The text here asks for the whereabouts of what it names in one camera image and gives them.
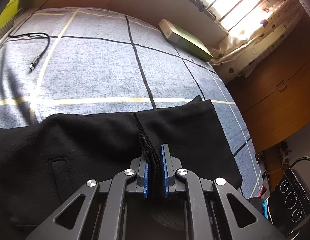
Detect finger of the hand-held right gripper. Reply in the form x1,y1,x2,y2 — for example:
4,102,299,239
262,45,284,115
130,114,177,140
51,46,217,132
248,197,274,227

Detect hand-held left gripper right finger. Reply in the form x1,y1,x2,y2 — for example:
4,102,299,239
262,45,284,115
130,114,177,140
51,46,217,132
161,144,286,240

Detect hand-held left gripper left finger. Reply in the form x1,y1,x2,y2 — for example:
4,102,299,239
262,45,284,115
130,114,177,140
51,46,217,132
25,155,150,240

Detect black pants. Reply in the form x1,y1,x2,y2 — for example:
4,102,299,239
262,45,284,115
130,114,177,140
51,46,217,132
0,95,243,240

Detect wooden wardrobe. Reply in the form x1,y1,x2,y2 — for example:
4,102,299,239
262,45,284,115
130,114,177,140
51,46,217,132
225,17,310,153

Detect flat green cardboard box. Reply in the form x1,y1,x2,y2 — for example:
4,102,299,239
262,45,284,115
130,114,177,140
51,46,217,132
159,19,213,62

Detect cream heart print curtain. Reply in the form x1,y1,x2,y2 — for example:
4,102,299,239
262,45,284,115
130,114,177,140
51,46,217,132
211,0,306,83

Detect grey chevron patterned box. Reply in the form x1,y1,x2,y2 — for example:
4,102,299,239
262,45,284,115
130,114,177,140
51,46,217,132
0,17,16,46

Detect lime green shoe box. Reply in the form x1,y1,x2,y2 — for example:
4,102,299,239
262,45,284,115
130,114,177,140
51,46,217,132
0,0,22,32

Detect thick black cable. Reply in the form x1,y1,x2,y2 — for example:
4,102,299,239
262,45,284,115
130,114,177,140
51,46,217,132
290,156,310,171

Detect thin black charging cable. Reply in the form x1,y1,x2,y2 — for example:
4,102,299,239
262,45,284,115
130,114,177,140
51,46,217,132
7,32,52,72

